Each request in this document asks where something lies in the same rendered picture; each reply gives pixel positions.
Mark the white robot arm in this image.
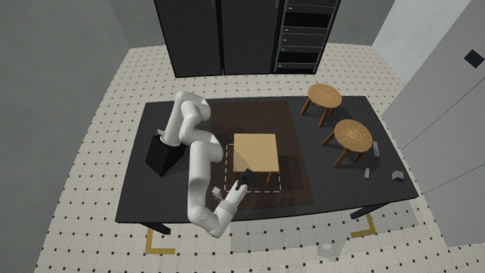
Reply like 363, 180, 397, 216
157, 91, 237, 239

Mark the brown flat mat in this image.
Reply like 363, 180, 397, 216
209, 101, 314, 212

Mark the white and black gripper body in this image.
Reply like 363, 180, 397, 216
224, 180, 247, 210

